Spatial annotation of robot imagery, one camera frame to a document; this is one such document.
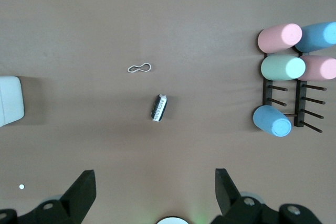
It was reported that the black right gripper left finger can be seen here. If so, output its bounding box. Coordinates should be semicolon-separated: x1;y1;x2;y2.
0;170;97;224

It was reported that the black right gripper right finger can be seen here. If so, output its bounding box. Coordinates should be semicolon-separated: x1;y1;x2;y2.
211;168;324;224

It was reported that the black and white wrapper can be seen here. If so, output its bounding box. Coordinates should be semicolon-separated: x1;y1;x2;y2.
151;93;169;123

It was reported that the small white lidded bin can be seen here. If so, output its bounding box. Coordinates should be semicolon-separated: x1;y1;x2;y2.
0;76;25;128

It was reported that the white paper loop strip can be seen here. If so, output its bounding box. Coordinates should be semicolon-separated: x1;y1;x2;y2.
127;62;153;74

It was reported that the blue plastic cup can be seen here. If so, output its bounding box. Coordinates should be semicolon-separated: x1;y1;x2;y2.
253;104;292;138
293;21;336;54

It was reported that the dark wooden cup rack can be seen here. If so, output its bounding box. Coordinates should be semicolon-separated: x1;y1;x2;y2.
261;50;328;134

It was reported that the green plastic cup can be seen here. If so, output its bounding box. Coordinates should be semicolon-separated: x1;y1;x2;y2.
260;54;307;82

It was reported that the pink plastic cup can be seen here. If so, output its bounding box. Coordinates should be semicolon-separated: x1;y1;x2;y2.
298;55;336;81
257;23;303;54

